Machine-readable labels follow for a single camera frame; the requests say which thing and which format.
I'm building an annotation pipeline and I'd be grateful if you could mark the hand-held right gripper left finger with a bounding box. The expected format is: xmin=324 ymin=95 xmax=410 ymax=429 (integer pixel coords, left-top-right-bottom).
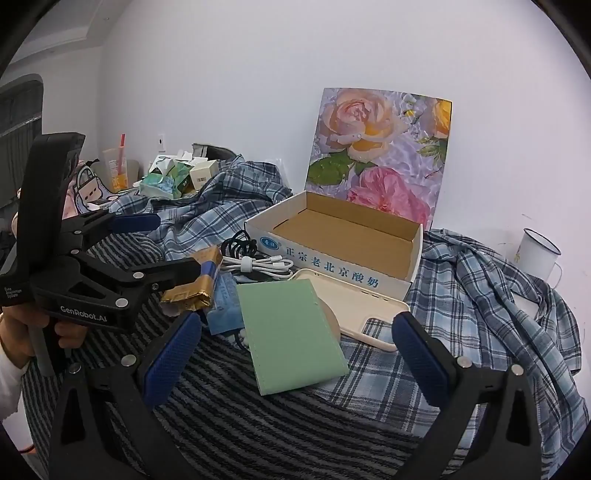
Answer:
xmin=48 ymin=313 xmax=204 ymax=480

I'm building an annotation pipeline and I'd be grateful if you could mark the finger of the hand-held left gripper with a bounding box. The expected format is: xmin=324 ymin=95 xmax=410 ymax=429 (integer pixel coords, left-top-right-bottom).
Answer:
xmin=68 ymin=253 xmax=219 ymax=298
xmin=59 ymin=211 xmax=162 ymax=258

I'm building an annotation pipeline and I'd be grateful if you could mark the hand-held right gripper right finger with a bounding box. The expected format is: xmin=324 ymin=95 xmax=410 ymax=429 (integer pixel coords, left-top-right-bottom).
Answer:
xmin=392 ymin=312 xmax=543 ymax=480

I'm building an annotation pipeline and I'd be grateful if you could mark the gold foil packet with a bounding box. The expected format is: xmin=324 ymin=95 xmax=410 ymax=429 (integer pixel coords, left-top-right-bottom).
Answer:
xmin=160 ymin=244 xmax=223 ymax=319

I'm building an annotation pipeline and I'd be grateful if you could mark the blue tissue pack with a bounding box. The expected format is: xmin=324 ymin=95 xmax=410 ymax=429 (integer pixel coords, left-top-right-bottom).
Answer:
xmin=205 ymin=272 xmax=245 ymax=335

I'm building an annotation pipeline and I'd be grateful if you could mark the black cable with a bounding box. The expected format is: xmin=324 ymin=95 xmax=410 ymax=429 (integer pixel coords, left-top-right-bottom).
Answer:
xmin=221 ymin=231 xmax=259 ymax=259

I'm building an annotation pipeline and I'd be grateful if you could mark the white charging cable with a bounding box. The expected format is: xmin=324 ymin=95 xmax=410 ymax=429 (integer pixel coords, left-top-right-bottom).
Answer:
xmin=221 ymin=256 xmax=296 ymax=280

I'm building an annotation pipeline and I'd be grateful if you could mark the beige phone case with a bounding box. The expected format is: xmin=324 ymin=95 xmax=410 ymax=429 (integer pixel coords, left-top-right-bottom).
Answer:
xmin=287 ymin=268 xmax=411 ymax=353

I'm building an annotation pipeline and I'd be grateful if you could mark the white cardboard box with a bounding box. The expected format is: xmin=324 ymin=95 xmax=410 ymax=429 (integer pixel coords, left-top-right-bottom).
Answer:
xmin=244 ymin=191 xmax=424 ymax=302

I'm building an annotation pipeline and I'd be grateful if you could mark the person's left forearm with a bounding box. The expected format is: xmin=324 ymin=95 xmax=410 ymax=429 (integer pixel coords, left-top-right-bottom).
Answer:
xmin=0 ymin=344 xmax=35 ymax=455

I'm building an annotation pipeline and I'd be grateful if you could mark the person's left hand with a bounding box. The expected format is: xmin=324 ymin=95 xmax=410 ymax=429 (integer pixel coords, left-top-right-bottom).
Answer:
xmin=0 ymin=308 xmax=88 ymax=370

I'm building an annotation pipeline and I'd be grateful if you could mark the cartoon print bag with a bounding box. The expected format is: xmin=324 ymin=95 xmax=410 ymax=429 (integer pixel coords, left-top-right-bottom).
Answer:
xmin=69 ymin=159 xmax=121 ymax=215

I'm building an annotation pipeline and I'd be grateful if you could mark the plastic drink cup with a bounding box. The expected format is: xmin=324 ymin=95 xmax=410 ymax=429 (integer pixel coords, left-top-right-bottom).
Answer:
xmin=102 ymin=134 xmax=129 ymax=193

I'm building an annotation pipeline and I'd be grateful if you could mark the white printed carton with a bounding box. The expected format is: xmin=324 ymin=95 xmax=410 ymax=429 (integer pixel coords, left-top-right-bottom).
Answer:
xmin=148 ymin=154 xmax=178 ymax=178

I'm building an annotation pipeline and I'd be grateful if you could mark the dark grey curtain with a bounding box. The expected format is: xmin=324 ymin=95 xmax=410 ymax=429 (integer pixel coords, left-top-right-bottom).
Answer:
xmin=0 ymin=74 xmax=44 ymax=208

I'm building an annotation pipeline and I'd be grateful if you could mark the small beige carton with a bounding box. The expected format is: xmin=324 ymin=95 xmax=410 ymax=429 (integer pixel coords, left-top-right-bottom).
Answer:
xmin=189 ymin=159 xmax=219 ymax=192

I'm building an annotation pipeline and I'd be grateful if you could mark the blue plaid cloth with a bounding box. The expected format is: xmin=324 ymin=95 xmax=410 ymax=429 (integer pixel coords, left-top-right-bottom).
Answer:
xmin=108 ymin=154 xmax=589 ymax=467

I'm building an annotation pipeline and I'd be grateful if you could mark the grey bag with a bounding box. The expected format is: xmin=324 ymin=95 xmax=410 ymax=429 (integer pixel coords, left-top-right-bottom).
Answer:
xmin=191 ymin=142 xmax=236 ymax=162

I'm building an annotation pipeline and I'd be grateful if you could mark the white enamel mug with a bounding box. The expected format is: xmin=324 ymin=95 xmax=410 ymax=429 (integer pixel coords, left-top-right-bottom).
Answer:
xmin=516 ymin=227 xmax=564 ymax=283

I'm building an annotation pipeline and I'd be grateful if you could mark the floral print board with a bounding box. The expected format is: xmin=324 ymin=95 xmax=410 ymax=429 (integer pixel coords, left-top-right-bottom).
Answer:
xmin=305 ymin=87 xmax=453 ymax=232

